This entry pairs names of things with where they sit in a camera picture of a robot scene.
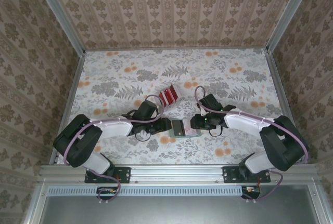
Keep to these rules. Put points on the pale green card holder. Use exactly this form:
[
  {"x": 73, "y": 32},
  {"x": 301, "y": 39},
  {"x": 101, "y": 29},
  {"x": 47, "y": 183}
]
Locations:
[{"x": 182, "y": 135}]

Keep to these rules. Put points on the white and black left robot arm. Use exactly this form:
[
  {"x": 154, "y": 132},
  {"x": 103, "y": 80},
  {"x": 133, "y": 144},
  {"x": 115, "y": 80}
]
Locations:
[{"x": 112, "y": 129}]

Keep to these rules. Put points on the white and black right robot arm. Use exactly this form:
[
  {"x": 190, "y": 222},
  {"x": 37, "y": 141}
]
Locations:
[{"x": 242, "y": 122}]

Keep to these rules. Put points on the pink blossom credit card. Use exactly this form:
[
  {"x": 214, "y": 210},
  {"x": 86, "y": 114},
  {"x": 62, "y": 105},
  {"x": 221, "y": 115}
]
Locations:
[{"x": 190, "y": 129}]

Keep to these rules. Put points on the dark grey credit card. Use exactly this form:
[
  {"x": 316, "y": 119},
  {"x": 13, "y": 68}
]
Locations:
[{"x": 178, "y": 128}]

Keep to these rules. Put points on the black connector board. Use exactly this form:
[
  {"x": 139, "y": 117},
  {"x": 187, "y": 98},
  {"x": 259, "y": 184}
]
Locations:
[
  {"x": 106, "y": 191},
  {"x": 251, "y": 191}
]

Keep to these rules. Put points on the grey metal panel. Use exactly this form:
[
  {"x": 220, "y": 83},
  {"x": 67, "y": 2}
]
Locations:
[{"x": 177, "y": 211}]

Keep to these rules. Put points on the aluminium mounting rail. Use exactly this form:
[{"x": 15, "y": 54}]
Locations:
[{"x": 177, "y": 173}]

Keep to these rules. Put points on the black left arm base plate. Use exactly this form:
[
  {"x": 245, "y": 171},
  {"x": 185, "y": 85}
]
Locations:
[{"x": 125, "y": 174}]

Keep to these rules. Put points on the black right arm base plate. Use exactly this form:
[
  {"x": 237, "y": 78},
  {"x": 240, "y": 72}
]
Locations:
[{"x": 229, "y": 174}]

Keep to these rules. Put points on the aluminium side rail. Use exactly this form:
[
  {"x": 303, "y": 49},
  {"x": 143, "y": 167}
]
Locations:
[
  {"x": 281, "y": 91},
  {"x": 69, "y": 102}
]

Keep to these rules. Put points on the aluminium frame post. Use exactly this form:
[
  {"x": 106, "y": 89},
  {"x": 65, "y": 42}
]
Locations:
[
  {"x": 289, "y": 13},
  {"x": 63, "y": 16}
]

